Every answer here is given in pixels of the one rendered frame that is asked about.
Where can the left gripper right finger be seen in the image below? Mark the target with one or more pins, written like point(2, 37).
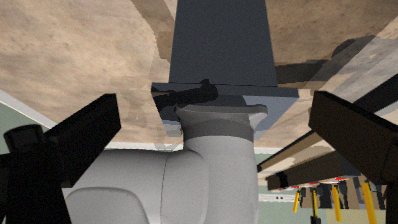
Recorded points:
point(366, 140)

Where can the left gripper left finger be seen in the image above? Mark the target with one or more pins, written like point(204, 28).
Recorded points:
point(40, 164)

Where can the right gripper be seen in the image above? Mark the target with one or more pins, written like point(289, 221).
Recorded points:
point(315, 220)

